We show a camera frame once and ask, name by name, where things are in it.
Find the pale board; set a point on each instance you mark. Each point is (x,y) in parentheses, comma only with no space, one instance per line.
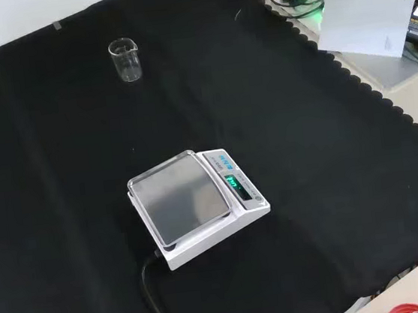
(366,27)

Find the clear glass beaker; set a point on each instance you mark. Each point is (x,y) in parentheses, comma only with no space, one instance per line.
(125,62)

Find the white electronic balance steel pan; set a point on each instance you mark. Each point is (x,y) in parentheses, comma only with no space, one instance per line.
(196,207)

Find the grey metal base plate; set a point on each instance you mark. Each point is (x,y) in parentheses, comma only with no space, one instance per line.
(384,68)

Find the black bench cloth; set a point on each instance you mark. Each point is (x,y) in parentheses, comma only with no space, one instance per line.
(155,151)

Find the red round object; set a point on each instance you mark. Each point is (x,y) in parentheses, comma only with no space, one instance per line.
(408,309)

